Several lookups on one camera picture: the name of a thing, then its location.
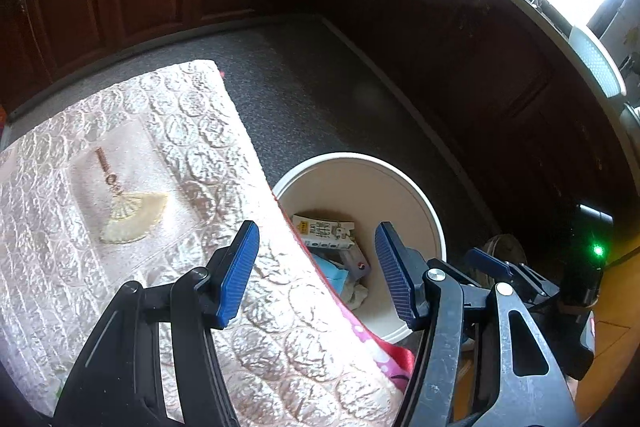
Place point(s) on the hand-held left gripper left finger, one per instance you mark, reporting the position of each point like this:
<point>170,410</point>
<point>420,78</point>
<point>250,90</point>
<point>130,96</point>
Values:
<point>239,274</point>

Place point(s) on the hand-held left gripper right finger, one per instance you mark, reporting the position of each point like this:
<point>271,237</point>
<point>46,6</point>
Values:
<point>396,277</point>

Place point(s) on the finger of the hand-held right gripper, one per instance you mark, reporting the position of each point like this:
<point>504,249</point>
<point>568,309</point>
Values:
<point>530,279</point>

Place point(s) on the white wrapper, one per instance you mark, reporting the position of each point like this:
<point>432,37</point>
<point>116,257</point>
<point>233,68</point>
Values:
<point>356,297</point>

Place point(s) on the white round trash bin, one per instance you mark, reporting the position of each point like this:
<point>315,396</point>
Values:
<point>400,197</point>

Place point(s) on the round tan disc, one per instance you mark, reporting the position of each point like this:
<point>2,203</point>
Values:
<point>502,252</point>

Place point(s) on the white box with blue stripe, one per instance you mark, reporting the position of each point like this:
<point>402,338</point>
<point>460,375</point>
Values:
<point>350,259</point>

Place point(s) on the light blue packet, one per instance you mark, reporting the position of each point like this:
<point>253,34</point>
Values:
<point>327,272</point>

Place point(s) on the pink patterned cloth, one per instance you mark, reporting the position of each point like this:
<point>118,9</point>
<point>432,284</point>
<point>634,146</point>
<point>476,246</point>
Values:
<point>390,357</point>

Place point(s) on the beige printed carton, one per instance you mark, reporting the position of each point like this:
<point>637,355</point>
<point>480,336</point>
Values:
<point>322,229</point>

